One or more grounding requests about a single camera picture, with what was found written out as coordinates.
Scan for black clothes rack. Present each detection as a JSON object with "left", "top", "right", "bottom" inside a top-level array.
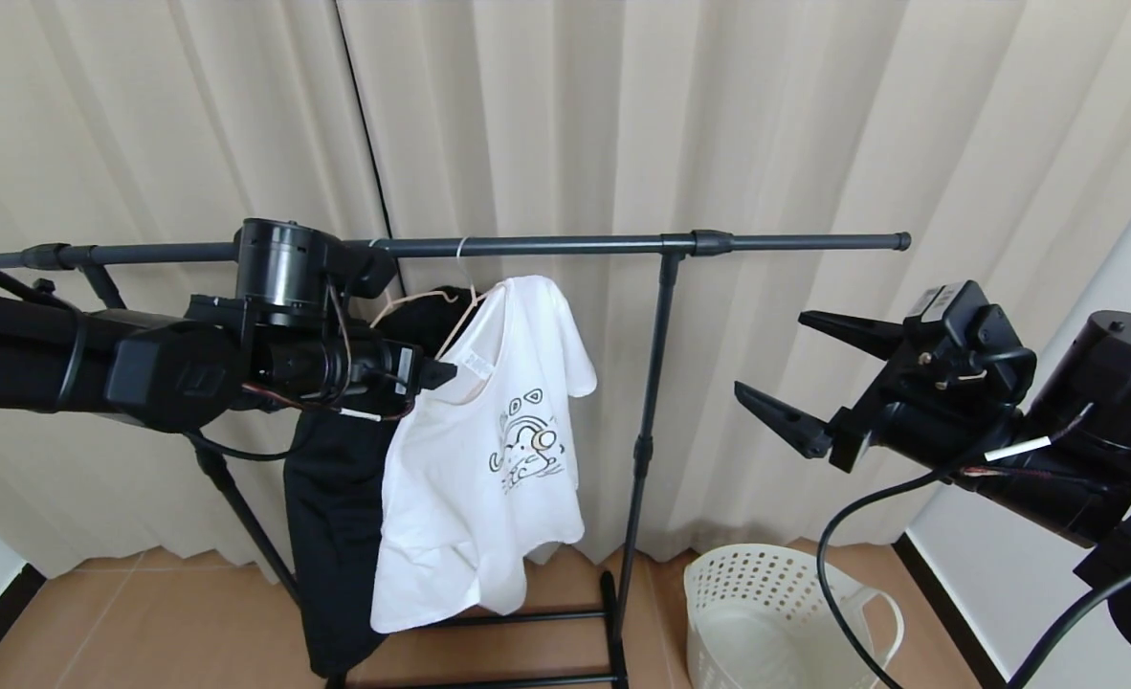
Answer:
[{"left": 0, "top": 231, "right": 912, "bottom": 689}]

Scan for pink clothes hanger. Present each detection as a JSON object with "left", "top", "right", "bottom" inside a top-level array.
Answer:
[
  {"left": 433, "top": 237, "right": 511, "bottom": 363},
  {"left": 367, "top": 237, "right": 463, "bottom": 333}
]

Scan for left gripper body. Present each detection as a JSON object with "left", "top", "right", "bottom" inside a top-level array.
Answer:
[{"left": 374, "top": 340, "right": 431, "bottom": 401}]

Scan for white laundry basket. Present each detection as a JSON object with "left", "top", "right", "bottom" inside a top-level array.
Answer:
[{"left": 682, "top": 543, "right": 907, "bottom": 689}]

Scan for black shorts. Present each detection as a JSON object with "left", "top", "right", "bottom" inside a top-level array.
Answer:
[{"left": 282, "top": 284, "right": 477, "bottom": 680}]

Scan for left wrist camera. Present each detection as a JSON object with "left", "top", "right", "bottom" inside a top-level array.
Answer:
[{"left": 336, "top": 243, "right": 400, "bottom": 300}]

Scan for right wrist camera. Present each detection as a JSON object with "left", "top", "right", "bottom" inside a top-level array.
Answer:
[{"left": 898, "top": 279, "right": 1039, "bottom": 395}]

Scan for black cable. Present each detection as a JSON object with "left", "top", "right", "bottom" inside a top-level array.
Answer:
[
  {"left": 0, "top": 249, "right": 295, "bottom": 465},
  {"left": 816, "top": 457, "right": 1131, "bottom": 689}
]

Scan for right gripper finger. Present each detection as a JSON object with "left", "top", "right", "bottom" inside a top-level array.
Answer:
[
  {"left": 733, "top": 380, "right": 835, "bottom": 461},
  {"left": 797, "top": 308, "right": 912, "bottom": 364}
]

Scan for white garment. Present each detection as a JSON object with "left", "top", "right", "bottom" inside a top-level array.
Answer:
[{"left": 368, "top": 275, "right": 600, "bottom": 635}]

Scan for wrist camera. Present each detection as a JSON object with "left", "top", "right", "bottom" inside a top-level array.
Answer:
[
  {"left": 898, "top": 279, "right": 1039, "bottom": 395},
  {"left": 336, "top": 243, "right": 400, "bottom": 300}
]

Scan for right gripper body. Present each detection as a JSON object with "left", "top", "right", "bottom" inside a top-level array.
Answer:
[{"left": 827, "top": 330, "right": 1028, "bottom": 476}]

